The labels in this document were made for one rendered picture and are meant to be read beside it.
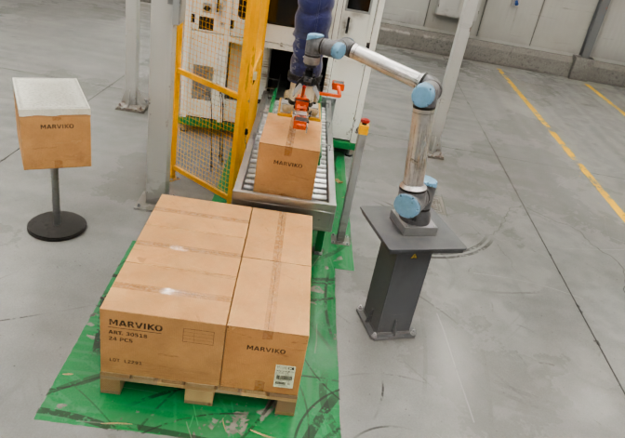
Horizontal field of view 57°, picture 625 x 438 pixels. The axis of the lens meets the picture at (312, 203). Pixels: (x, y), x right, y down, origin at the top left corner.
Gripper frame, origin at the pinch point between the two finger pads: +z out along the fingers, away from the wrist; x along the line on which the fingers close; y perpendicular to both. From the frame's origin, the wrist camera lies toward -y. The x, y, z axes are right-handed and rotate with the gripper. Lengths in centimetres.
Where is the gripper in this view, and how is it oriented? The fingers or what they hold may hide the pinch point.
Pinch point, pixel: (305, 99)
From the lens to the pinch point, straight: 336.0
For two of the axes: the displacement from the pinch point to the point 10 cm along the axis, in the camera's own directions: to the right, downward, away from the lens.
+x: -9.9, -1.5, -0.6
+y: 0.1, -4.6, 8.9
